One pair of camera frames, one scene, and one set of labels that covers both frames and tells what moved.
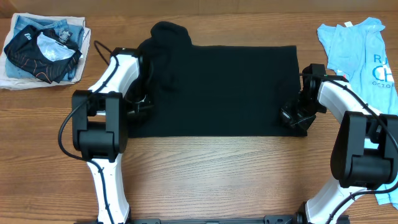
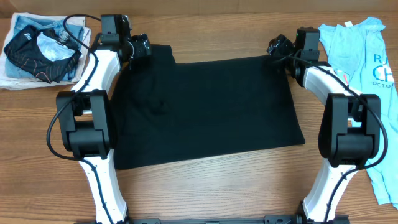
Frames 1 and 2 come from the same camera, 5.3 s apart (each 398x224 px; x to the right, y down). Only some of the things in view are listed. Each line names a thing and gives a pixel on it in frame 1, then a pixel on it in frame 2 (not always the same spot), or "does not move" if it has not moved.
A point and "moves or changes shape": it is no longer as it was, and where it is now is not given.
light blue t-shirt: x=358 y=50 does not move
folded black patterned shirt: x=23 y=53 does not move
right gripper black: x=286 y=114 to x=278 y=47
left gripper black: x=139 y=114 to x=142 y=44
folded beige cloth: x=17 y=83 does not move
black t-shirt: x=216 y=91 moves or changes shape
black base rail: x=268 y=219 does not move
